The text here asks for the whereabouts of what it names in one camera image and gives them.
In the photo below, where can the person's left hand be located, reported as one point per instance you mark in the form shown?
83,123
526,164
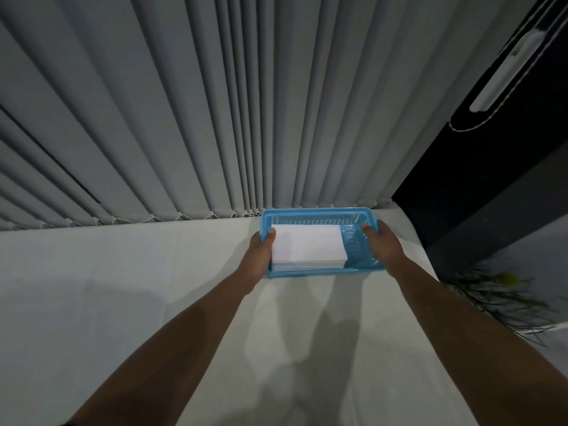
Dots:
257,257

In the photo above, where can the person's right hand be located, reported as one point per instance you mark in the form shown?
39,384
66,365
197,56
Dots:
385,248

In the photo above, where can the person's left thumb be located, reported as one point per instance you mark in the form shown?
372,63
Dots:
268,238

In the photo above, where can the person's right thumb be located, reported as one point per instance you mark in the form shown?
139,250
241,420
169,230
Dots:
369,232

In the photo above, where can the blue plastic basket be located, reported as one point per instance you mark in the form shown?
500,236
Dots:
355,250

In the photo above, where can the person's right forearm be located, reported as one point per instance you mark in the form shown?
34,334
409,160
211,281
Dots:
479,350

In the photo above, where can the person's left forearm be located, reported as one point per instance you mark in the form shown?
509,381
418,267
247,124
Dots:
162,350

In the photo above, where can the stack of white paper napkins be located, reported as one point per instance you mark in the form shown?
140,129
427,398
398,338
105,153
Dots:
307,246

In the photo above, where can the green plant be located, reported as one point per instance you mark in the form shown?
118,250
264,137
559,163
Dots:
501,297

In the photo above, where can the grey vertical blinds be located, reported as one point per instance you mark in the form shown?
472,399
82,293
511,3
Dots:
213,101

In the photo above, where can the white tablecloth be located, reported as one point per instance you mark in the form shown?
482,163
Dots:
133,314

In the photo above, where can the dark window frame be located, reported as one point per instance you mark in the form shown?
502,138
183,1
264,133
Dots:
497,164

